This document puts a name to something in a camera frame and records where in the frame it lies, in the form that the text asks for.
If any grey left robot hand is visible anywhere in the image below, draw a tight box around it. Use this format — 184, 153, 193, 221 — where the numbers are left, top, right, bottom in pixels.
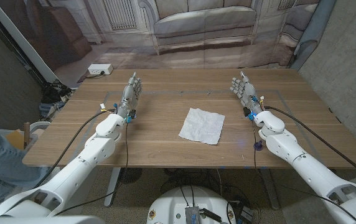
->
116, 72, 143, 119

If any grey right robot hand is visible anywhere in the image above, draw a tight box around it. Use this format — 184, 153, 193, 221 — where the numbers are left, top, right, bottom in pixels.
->
230, 70, 264, 117

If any white tissue paper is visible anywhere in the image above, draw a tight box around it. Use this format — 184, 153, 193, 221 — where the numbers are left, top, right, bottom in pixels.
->
178, 107, 226, 146

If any white power strip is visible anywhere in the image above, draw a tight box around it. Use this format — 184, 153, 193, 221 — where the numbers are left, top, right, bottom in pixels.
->
88, 63, 114, 75

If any printed sofa room backdrop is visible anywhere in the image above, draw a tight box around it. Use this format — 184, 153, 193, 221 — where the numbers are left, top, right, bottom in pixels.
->
0, 0, 337, 83

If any pile of dark bags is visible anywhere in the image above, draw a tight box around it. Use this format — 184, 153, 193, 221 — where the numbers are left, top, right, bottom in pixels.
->
39, 79, 73, 121

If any black round fan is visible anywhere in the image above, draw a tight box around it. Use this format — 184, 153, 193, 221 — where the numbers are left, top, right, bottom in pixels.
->
118, 167, 143, 184

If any grey rolled backdrop tube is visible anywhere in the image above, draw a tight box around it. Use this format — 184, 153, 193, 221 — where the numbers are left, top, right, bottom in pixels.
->
289, 0, 336, 71

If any white table leg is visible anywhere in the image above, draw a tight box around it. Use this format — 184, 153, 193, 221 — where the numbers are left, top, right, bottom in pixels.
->
103, 167, 121, 208

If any white plastic bin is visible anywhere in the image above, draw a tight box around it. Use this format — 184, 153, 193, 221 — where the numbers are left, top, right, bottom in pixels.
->
0, 121, 51, 150

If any grey table leg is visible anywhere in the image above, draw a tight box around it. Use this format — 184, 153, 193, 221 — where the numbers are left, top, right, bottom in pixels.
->
260, 167, 281, 210

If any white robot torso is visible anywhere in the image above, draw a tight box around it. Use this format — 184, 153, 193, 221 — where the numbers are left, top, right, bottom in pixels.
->
146, 185, 237, 224

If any orange folder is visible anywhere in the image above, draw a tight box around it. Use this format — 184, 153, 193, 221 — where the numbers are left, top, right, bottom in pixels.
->
5, 129, 26, 151

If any grey finned electronics module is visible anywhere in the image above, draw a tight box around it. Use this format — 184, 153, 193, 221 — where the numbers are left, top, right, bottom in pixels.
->
185, 205, 201, 224

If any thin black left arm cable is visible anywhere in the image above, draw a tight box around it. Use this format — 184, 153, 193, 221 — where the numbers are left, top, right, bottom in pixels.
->
52, 122, 129, 217

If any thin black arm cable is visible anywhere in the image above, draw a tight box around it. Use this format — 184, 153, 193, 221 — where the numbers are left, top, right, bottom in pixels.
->
52, 122, 129, 217
251, 120, 356, 221

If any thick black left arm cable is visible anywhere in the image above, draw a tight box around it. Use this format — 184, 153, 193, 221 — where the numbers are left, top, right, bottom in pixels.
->
33, 108, 116, 189

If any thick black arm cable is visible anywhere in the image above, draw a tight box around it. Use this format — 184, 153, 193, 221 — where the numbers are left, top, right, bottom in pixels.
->
33, 108, 116, 189
264, 106, 356, 185

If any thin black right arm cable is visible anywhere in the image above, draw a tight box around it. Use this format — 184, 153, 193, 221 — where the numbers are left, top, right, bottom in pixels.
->
251, 120, 356, 221

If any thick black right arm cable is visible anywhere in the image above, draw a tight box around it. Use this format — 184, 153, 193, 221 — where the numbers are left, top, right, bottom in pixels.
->
264, 106, 356, 185

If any wooden stick handle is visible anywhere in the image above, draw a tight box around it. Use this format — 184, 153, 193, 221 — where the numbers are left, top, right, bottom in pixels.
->
24, 122, 31, 147

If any white diagonal frame beam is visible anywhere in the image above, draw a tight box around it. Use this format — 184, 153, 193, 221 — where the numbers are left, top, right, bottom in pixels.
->
0, 0, 57, 83

